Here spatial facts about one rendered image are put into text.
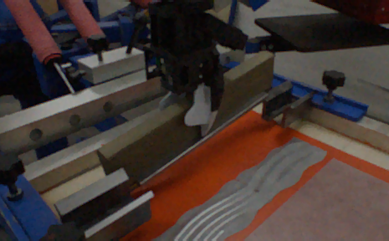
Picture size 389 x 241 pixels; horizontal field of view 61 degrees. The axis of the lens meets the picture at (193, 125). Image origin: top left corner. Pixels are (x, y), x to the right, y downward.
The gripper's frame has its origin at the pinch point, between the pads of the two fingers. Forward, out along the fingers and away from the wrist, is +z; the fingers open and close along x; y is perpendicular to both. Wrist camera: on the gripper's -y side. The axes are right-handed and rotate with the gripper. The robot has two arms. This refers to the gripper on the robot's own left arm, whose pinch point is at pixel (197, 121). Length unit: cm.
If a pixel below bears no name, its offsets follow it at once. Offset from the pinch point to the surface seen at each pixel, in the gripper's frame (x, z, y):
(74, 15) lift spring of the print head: -47.7, -8.2, -4.3
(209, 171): 4.2, 7.5, 1.2
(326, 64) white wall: -65, 63, -201
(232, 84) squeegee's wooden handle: 1.7, -5.4, -6.5
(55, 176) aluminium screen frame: -10.2, 5.5, 21.0
